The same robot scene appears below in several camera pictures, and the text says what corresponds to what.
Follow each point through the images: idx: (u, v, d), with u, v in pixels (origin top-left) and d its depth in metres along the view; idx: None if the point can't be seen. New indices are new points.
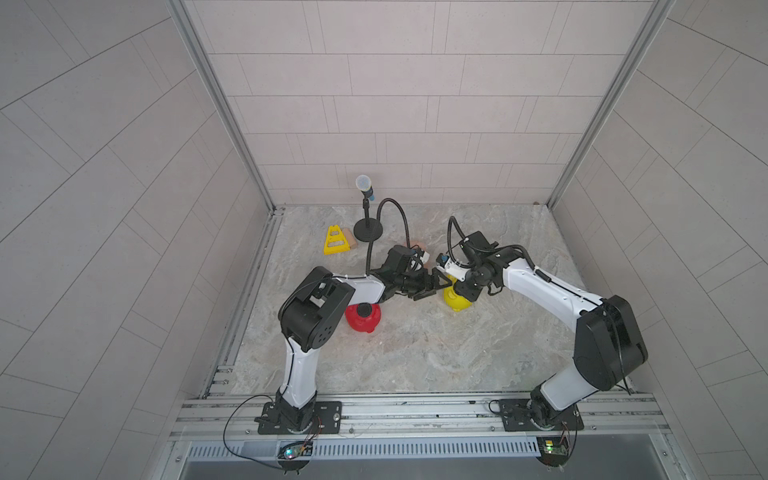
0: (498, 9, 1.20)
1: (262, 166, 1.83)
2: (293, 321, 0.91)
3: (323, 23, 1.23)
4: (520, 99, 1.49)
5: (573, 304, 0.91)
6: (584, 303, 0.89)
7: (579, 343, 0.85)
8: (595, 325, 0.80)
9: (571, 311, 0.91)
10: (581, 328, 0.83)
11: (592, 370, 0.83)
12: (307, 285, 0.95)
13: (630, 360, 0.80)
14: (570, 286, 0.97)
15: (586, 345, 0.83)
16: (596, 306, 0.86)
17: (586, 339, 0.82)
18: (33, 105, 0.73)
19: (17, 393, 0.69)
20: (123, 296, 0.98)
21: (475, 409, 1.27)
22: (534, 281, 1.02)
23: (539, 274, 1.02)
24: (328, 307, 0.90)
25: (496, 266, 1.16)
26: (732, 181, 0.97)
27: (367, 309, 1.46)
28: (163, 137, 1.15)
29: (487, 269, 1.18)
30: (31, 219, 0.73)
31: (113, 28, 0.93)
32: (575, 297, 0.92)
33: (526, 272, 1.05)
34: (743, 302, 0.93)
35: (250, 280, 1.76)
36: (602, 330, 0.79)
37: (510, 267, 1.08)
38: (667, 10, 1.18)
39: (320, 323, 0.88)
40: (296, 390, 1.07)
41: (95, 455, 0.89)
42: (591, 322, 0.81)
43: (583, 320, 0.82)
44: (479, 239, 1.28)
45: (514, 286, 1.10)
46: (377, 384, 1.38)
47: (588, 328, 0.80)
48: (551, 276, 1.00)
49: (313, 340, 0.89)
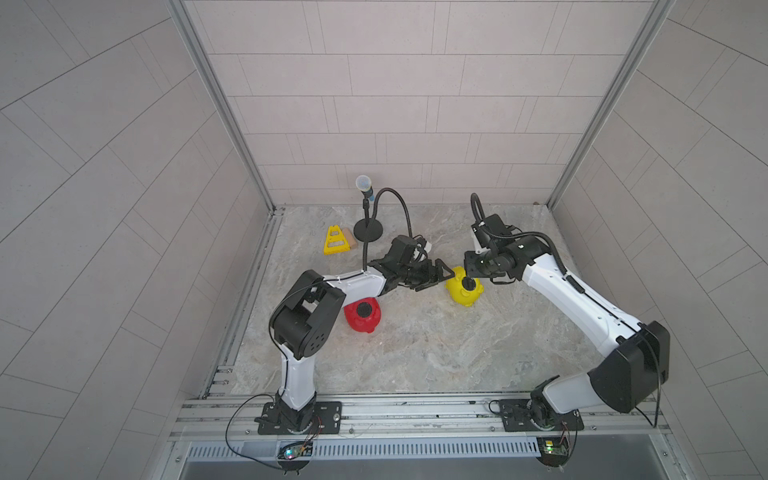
0: (498, 9, 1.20)
1: (262, 166, 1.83)
2: (286, 328, 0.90)
3: (323, 24, 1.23)
4: (520, 99, 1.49)
5: (608, 327, 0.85)
6: (621, 329, 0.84)
7: (603, 367, 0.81)
8: (631, 357, 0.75)
9: (604, 334, 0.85)
10: (613, 355, 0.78)
11: (609, 393, 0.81)
12: (296, 291, 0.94)
13: (651, 385, 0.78)
14: (605, 303, 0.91)
15: (612, 372, 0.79)
16: (634, 334, 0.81)
17: (615, 366, 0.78)
18: (32, 105, 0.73)
19: (17, 393, 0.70)
20: (123, 296, 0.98)
21: (475, 409, 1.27)
22: (562, 288, 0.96)
23: (570, 281, 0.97)
24: (318, 312, 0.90)
25: (516, 256, 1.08)
26: (732, 181, 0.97)
27: (367, 308, 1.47)
28: (163, 137, 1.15)
29: (505, 258, 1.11)
30: (31, 220, 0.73)
31: (113, 27, 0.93)
32: (612, 319, 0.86)
33: (554, 275, 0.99)
34: (744, 302, 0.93)
35: (251, 279, 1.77)
36: (638, 363, 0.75)
37: (536, 264, 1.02)
38: (667, 11, 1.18)
39: (312, 332, 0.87)
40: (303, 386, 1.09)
41: (95, 455, 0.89)
42: (626, 352, 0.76)
43: (620, 349, 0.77)
44: (495, 224, 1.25)
45: (535, 285, 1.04)
46: (377, 384, 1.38)
47: (625, 359, 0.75)
48: (584, 287, 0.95)
49: (305, 348, 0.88)
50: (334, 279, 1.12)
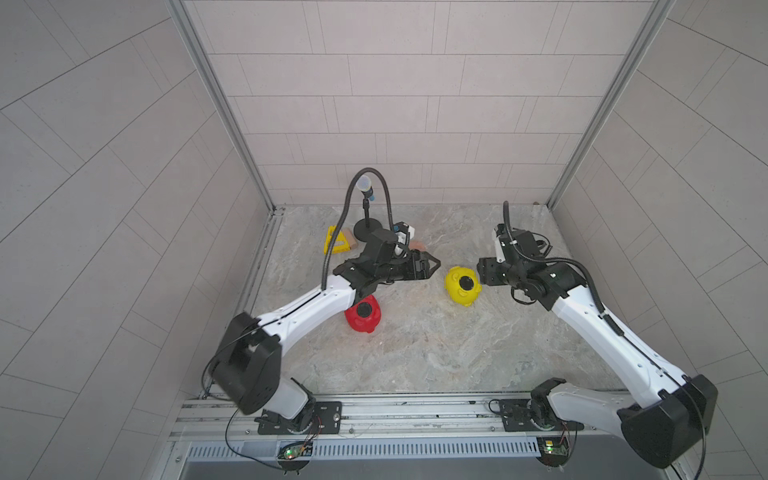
0: (498, 9, 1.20)
1: (262, 166, 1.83)
2: (225, 385, 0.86)
3: (323, 24, 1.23)
4: (520, 99, 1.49)
5: (650, 377, 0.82)
6: (663, 381, 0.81)
7: (637, 419, 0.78)
8: (674, 414, 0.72)
9: (645, 384, 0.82)
10: (653, 409, 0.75)
11: (643, 446, 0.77)
12: (230, 343, 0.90)
13: (688, 442, 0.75)
14: (645, 350, 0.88)
15: (650, 425, 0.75)
16: (677, 389, 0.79)
17: (654, 420, 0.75)
18: (33, 105, 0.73)
19: (17, 393, 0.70)
20: (123, 296, 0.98)
21: (475, 409, 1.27)
22: (600, 327, 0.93)
23: (608, 321, 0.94)
24: (252, 370, 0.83)
25: (547, 283, 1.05)
26: (732, 181, 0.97)
27: (367, 308, 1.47)
28: (163, 137, 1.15)
29: (537, 286, 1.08)
30: (32, 219, 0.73)
31: (113, 27, 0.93)
32: (654, 369, 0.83)
33: (591, 312, 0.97)
34: (744, 302, 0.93)
35: (251, 279, 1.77)
36: (681, 421, 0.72)
37: (571, 298, 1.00)
38: (667, 10, 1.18)
39: (247, 390, 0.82)
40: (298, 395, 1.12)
41: (95, 456, 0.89)
42: (670, 407, 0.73)
43: (663, 404, 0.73)
44: (528, 246, 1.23)
45: (568, 319, 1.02)
46: (377, 384, 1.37)
47: (668, 415, 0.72)
48: (623, 330, 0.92)
49: (246, 405, 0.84)
50: (276, 317, 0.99)
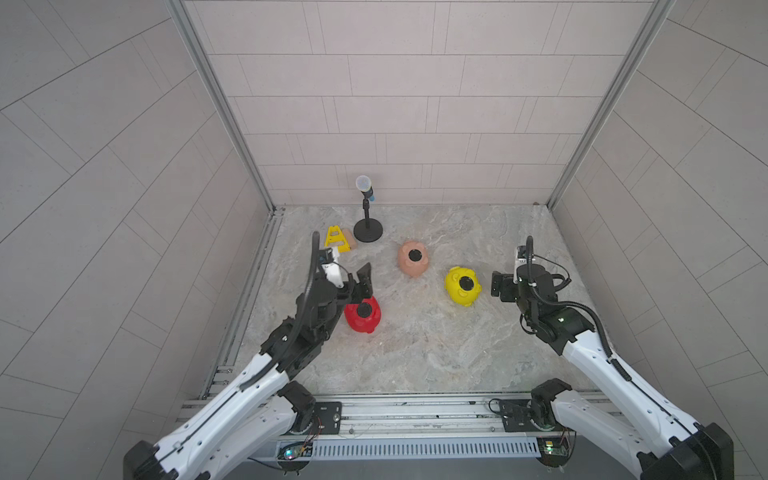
0: (498, 9, 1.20)
1: (262, 166, 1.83)
2: None
3: (323, 24, 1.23)
4: (520, 99, 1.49)
5: (660, 423, 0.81)
6: (674, 428, 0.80)
7: (661, 474, 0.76)
8: (686, 464, 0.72)
9: (656, 431, 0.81)
10: (667, 459, 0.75)
11: None
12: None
13: None
14: (655, 396, 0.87)
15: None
16: (689, 436, 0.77)
17: (672, 472, 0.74)
18: (33, 105, 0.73)
19: (17, 393, 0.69)
20: (123, 296, 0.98)
21: (476, 409, 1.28)
22: (607, 372, 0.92)
23: (615, 366, 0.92)
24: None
25: (556, 330, 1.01)
26: (732, 182, 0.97)
27: (367, 308, 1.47)
28: (163, 138, 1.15)
29: (546, 331, 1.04)
30: (32, 220, 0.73)
31: (113, 28, 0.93)
32: (664, 414, 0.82)
33: (599, 356, 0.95)
34: (744, 302, 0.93)
35: (251, 280, 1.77)
36: (695, 470, 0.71)
37: (580, 344, 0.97)
38: (667, 10, 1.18)
39: None
40: (274, 420, 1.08)
41: (94, 457, 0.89)
42: (680, 456, 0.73)
43: (672, 452, 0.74)
44: (545, 283, 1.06)
45: (575, 362, 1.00)
46: (377, 384, 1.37)
47: (678, 464, 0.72)
48: (630, 374, 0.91)
49: None
50: (177, 442, 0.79)
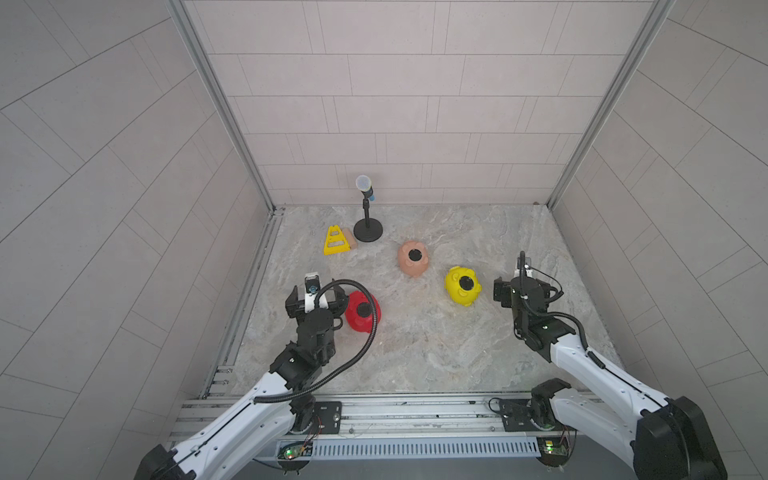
0: (498, 9, 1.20)
1: (262, 166, 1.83)
2: None
3: (323, 23, 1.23)
4: (520, 99, 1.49)
5: (633, 400, 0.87)
6: (646, 402, 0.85)
7: (642, 449, 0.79)
8: (657, 431, 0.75)
9: (630, 407, 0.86)
10: (642, 431, 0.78)
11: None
12: None
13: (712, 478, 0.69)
14: (628, 377, 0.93)
15: (652, 453, 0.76)
16: (661, 409, 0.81)
17: (650, 444, 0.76)
18: (33, 105, 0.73)
19: (17, 393, 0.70)
20: (123, 296, 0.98)
21: (475, 409, 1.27)
22: (585, 364, 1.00)
23: (591, 357, 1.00)
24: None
25: (542, 339, 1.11)
26: (732, 182, 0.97)
27: (367, 308, 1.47)
28: (163, 137, 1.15)
29: (533, 340, 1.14)
30: (31, 219, 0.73)
31: (113, 27, 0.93)
32: (635, 392, 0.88)
33: (576, 351, 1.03)
34: (744, 302, 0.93)
35: (251, 280, 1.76)
36: (666, 437, 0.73)
37: (560, 344, 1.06)
38: (667, 10, 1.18)
39: None
40: (274, 424, 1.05)
41: (94, 457, 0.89)
42: (651, 425, 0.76)
43: (643, 421, 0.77)
44: (536, 295, 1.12)
45: (563, 364, 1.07)
46: (377, 384, 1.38)
47: (650, 432, 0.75)
48: (605, 362, 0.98)
49: None
50: (194, 446, 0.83)
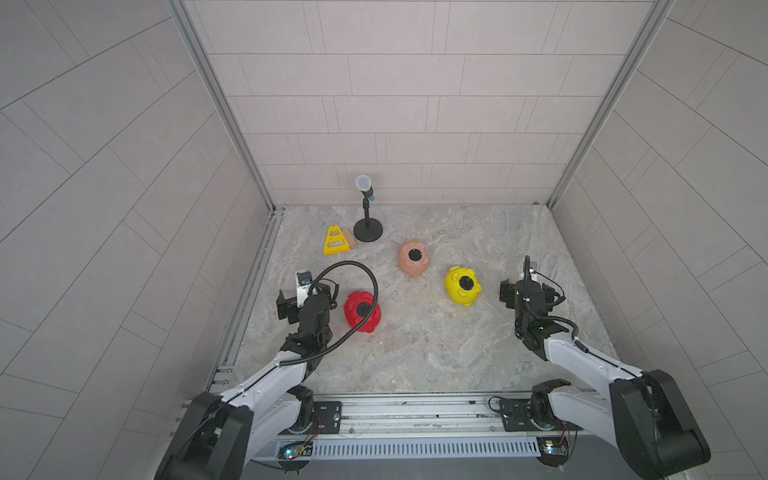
0: (498, 9, 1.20)
1: (262, 166, 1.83)
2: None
3: (323, 23, 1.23)
4: (520, 99, 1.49)
5: (609, 372, 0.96)
6: (620, 373, 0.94)
7: (617, 418, 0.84)
8: (628, 395, 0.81)
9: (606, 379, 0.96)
10: (616, 398, 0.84)
11: (638, 452, 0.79)
12: (186, 432, 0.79)
13: (682, 443, 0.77)
14: (609, 358, 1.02)
15: (624, 421, 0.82)
16: (635, 378, 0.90)
17: (622, 411, 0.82)
18: (33, 105, 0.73)
19: (17, 393, 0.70)
20: (123, 296, 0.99)
21: (475, 409, 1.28)
22: (573, 352, 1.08)
23: (578, 345, 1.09)
24: (223, 445, 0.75)
25: (539, 341, 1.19)
26: (732, 181, 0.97)
27: (367, 308, 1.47)
28: (163, 137, 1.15)
29: (530, 340, 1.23)
30: (31, 219, 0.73)
31: (113, 28, 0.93)
32: (612, 366, 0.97)
33: (567, 342, 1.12)
34: (744, 302, 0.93)
35: (251, 280, 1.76)
36: (635, 400, 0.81)
37: (552, 338, 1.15)
38: (667, 10, 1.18)
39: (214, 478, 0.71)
40: (282, 407, 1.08)
41: (95, 456, 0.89)
42: (623, 389, 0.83)
43: (615, 387, 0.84)
44: (538, 299, 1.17)
45: (556, 359, 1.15)
46: (377, 384, 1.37)
47: (620, 395, 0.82)
48: (590, 348, 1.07)
49: None
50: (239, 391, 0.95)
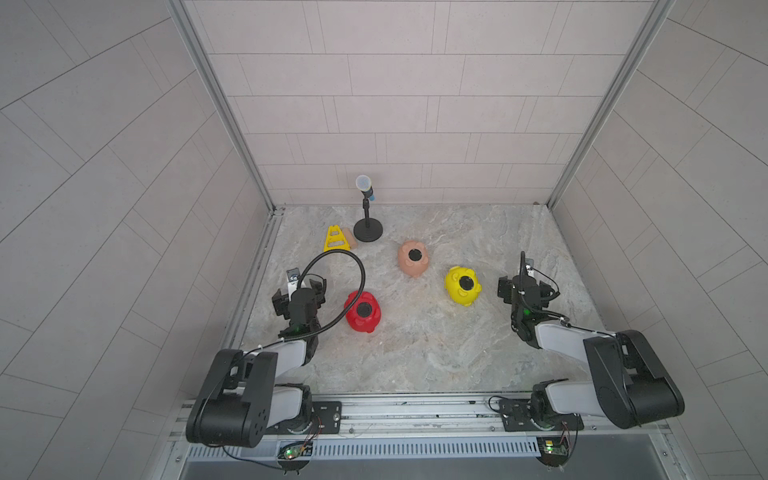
0: (499, 9, 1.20)
1: (262, 166, 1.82)
2: (219, 423, 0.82)
3: (323, 23, 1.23)
4: (520, 99, 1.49)
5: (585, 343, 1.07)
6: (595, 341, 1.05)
7: (592, 371, 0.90)
8: (601, 348, 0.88)
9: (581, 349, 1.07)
10: (589, 351, 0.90)
11: (611, 400, 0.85)
12: (215, 381, 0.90)
13: (654, 390, 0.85)
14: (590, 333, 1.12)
15: (598, 373, 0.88)
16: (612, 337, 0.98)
17: (596, 363, 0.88)
18: (33, 105, 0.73)
19: (17, 393, 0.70)
20: (123, 296, 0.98)
21: (475, 408, 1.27)
22: (558, 331, 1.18)
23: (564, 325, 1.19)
24: (252, 385, 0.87)
25: (531, 332, 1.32)
26: (732, 181, 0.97)
27: (367, 308, 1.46)
28: (163, 137, 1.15)
29: (524, 330, 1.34)
30: (31, 219, 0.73)
31: (113, 27, 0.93)
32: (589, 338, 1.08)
33: (555, 325, 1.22)
34: (744, 302, 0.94)
35: (251, 280, 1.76)
36: (608, 352, 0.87)
37: (542, 325, 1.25)
38: (667, 11, 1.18)
39: (249, 412, 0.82)
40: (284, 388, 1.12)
41: (95, 456, 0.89)
42: (597, 343, 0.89)
43: (590, 341, 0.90)
44: (532, 293, 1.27)
45: (548, 342, 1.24)
46: (377, 384, 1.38)
47: (595, 348, 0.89)
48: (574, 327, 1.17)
49: (251, 434, 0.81)
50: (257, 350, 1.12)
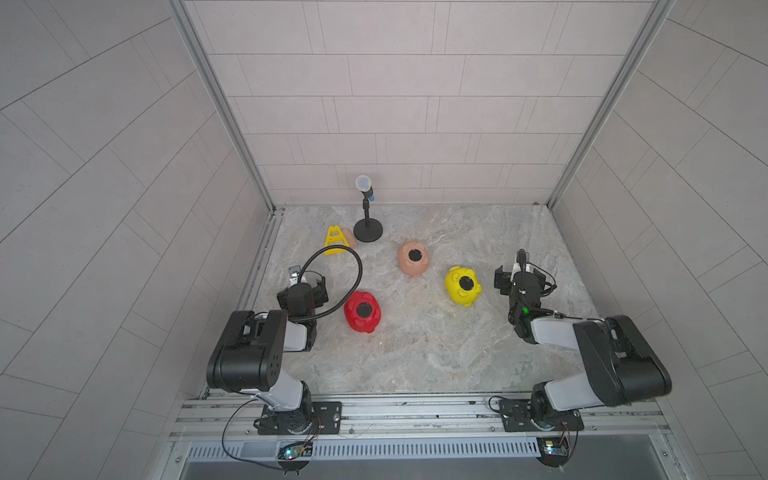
0: (499, 9, 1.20)
1: (262, 166, 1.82)
2: (235, 366, 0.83)
3: (323, 23, 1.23)
4: (520, 99, 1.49)
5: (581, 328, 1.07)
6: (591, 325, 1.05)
7: (584, 355, 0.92)
8: (588, 329, 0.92)
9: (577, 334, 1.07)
10: (580, 335, 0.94)
11: (602, 379, 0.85)
12: (230, 333, 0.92)
13: (644, 366, 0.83)
14: None
15: (588, 354, 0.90)
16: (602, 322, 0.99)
17: (586, 346, 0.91)
18: (33, 105, 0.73)
19: (17, 393, 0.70)
20: (123, 296, 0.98)
21: (475, 409, 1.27)
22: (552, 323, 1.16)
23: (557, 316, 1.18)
24: (270, 334, 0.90)
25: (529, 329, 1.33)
26: (732, 181, 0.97)
27: (367, 309, 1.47)
28: (163, 137, 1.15)
29: (521, 327, 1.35)
30: (32, 219, 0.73)
31: (113, 28, 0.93)
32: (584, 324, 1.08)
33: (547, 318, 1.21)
34: (744, 302, 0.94)
35: (250, 280, 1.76)
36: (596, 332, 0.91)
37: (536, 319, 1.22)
38: (667, 10, 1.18)
39: (267, 354, 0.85)
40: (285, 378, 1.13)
41: (95, 455, 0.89)
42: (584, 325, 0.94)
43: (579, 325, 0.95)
44: (533, 291, 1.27)
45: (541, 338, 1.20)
46: (377, 384, 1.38)
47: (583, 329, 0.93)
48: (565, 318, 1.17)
49: (268, 377, 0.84)
50: None
